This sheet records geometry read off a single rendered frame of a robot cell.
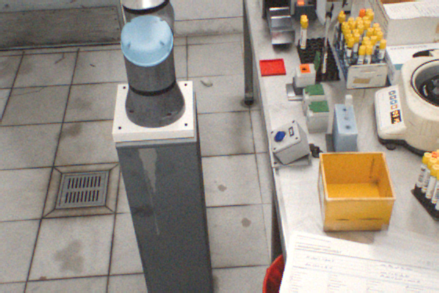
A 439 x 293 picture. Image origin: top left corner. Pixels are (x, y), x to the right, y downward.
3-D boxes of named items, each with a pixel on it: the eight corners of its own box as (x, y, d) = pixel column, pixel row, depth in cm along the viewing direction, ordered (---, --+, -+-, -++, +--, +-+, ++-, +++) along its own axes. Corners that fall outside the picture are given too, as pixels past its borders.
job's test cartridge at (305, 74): (294, 84, 159) (295, 64, 155) (312, 83, 159) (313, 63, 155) (295, 93, 156) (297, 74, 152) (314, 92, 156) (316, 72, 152)
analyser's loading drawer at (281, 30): (264, 6, 187) (264, -9, 184) (285, 5, 187) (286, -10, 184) (271, 44, 172) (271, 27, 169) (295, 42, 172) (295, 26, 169)
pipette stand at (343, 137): (324, 136, 146) (328, 104, 139) (354, 136, 145) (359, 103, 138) (328, 165, 138) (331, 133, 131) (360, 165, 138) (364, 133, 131)
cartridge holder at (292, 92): (285, 88, 160) (285, 77, 158) (319, 85, 160) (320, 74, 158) (288, 100, 156) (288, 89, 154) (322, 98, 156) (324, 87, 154)
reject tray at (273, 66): (259, 62, 169) (259, 59, 169) (283, 60, 169) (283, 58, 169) (261, 76, 164) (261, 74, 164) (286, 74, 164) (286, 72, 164)
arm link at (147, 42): (125, 93, 141) (116, 44, 132) (128, 59, 151) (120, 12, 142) (176, 91, 141) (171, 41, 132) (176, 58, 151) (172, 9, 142)
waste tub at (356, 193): (316, 185, 134) (319, 152, 127) (378, 184, 133) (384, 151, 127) (322, 232, 124) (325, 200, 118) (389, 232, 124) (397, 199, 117)
